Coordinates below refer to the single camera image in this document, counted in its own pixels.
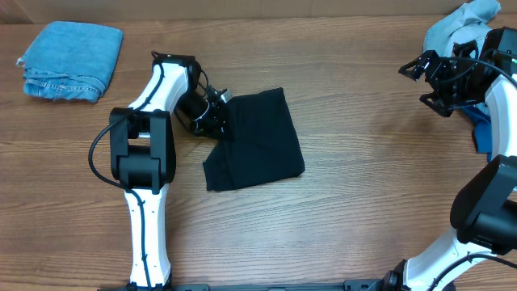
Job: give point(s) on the light blue denim jeans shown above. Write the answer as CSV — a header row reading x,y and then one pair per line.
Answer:
x,y
469,23

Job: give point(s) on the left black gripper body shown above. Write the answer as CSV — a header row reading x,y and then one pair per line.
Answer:
x,y
218,117

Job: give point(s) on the royal blue garment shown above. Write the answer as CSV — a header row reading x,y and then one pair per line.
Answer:
x,y
482,131

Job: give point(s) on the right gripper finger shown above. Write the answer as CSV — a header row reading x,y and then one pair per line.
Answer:
x,y
443,105
423,64

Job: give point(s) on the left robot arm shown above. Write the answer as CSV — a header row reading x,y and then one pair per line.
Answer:
x,y
143,158

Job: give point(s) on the folded blue jeans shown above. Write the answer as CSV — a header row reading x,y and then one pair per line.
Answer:
x,y
71,61

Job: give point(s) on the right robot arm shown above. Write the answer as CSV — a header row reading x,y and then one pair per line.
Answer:
x,y
482,218

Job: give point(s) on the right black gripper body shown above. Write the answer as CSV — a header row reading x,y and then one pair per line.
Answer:
x,y
433,79

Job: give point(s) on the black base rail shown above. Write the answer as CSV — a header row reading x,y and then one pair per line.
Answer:
x,y
347,285

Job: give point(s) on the black t-shirt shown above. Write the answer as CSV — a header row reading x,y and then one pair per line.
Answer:
x,y
265,147

